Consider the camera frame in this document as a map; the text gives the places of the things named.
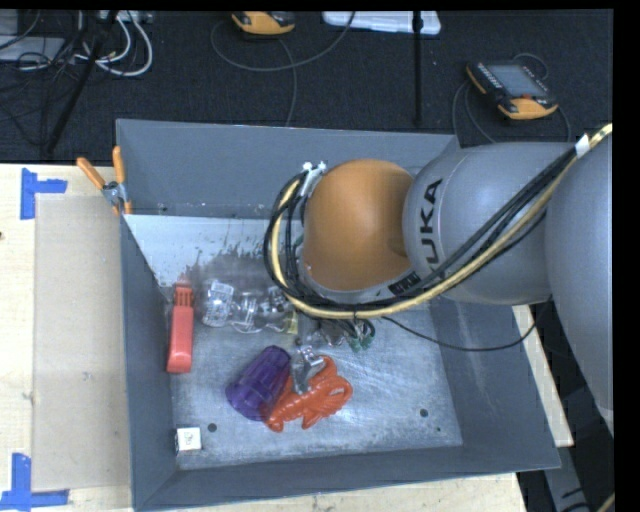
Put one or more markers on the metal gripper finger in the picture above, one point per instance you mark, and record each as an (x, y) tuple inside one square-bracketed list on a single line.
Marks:
[(300, 377), (316, 360)]

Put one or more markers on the small white box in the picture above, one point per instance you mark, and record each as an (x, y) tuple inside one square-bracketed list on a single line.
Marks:
[(189, 440)]

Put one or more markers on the clear glass thing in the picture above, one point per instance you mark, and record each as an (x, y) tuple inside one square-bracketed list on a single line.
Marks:
[(257, 312)]

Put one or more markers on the grey metal bin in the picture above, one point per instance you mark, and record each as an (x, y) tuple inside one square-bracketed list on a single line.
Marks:
[(390, 395)]

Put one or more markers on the orange toy lobster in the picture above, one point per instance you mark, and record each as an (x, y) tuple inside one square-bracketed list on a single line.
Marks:
[(320, 405)]

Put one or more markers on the red-orange flat plastic tool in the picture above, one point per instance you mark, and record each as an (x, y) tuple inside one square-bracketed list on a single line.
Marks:
[(181, 340)]

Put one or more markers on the clear ribbed glass cup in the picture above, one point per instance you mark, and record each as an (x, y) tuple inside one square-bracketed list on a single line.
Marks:
[(218, 305)]

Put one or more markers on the pale wood flat board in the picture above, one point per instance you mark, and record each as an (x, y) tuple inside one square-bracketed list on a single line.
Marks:
[(80, 340)]

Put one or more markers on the purple plastic cup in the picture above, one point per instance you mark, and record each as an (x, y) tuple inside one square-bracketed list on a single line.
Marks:
[(257, 382)]

